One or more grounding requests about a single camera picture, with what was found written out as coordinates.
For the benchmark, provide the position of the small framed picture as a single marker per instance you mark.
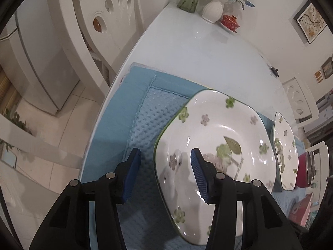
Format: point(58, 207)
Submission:
point(327, 68)

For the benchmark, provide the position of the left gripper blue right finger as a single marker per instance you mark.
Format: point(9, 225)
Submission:
point(204, 173)

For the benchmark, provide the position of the framed flower picture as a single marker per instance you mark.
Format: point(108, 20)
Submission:
point(310, 21)

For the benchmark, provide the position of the white chair far right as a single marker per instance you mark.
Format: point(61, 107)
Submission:
point(302, 101)

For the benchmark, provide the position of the red steel bowl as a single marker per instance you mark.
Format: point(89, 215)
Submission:
point(306, 170)

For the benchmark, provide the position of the pink doll pattern bowl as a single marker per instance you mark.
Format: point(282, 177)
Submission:
point(304, 212)

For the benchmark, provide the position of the small black object on table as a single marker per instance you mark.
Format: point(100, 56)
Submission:
point(274, 71)

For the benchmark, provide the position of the white ceramic vase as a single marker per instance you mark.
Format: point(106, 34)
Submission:
point(212, 12)

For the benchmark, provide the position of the grey refrigerator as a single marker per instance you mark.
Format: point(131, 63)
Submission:
point(34, 61)

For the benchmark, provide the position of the light blue table mat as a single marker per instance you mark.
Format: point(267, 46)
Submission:
point(136, 114)

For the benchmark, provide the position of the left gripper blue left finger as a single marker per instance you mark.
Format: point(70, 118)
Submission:
point(131, 169)

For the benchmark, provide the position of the white chair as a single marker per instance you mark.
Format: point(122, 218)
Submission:
point(107, 28)
point(302, 101)
point(322, 167)

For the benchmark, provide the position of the white chair near right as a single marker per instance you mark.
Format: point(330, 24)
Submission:
point(322, 167)

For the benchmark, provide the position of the square floral plate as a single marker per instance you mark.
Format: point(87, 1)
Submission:
point(286, 152)
point(229, 134)

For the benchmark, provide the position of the white chair far left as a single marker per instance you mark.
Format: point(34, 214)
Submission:
point(107, 28)

